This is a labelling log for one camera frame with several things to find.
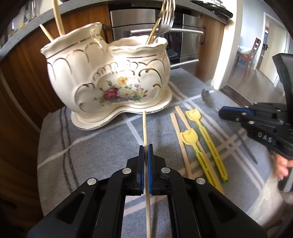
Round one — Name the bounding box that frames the wooden chopstick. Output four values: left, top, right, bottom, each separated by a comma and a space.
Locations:
52, 0, 65, 36
142, 111, 151, 238
170, 113, 193, 179
39, 24, 54, 42

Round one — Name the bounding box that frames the gold fork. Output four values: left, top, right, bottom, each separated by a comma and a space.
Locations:
145, 0, 171, 45

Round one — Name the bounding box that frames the silver fork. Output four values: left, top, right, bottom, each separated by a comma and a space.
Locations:
151, 0, 176, 44

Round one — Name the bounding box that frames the person's right hand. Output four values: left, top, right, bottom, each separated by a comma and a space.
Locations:
274, 153, 293, 180

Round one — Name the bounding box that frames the grey striped cloth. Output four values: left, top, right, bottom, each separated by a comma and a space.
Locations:
37, 68, 275, 238

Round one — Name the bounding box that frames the wooden dining chair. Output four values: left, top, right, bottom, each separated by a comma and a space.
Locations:
235, 38, 261, 78

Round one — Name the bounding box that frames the cream floral ceramic utensil holder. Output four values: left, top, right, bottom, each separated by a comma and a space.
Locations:
41, 22, 172, 130

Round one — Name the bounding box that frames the stainless steel oven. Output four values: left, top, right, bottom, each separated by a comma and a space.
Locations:
110, 8, 203, 74

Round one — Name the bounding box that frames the black pan on stove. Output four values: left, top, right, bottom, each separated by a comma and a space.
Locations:
191, 0, 233, 19

